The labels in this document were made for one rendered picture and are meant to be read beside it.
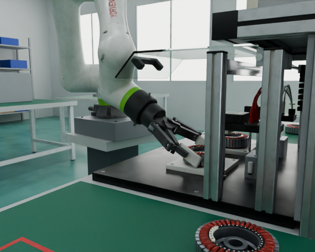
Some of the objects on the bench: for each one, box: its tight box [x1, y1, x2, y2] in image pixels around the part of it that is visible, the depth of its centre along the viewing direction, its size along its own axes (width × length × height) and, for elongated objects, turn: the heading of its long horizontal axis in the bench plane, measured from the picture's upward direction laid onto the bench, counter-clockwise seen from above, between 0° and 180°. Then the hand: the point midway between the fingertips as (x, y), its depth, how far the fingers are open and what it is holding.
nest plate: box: [166, 157, 239, 176], centre depth 79 cm, size 15×15×1 cm
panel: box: [294, 34, 315, 222], centre depth 74 cm, size 1×66×30 cm
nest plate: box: [226, 143, 256, 156], centre depth 99 cm, size 15×15×1 cm
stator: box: [285, 124, 299, 135], centre depth 140 cm, size 11×11×4 cm
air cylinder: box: [279, 136, 288, 158], centre depth 91 cm, size 5×8×6 cm
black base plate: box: [92, 135, 300, 230], centre depth 89 cm, size 47×64×2 cm
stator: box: [183, 145, 205, 167], centre depth 79 cm, size 11×11×4 cm
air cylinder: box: [245, 150, 258, 180], centre depth 71 cm, size 5×8×6 cm
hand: (203, 153), depth 79 cm, fingers closed on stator, 11 cm apart
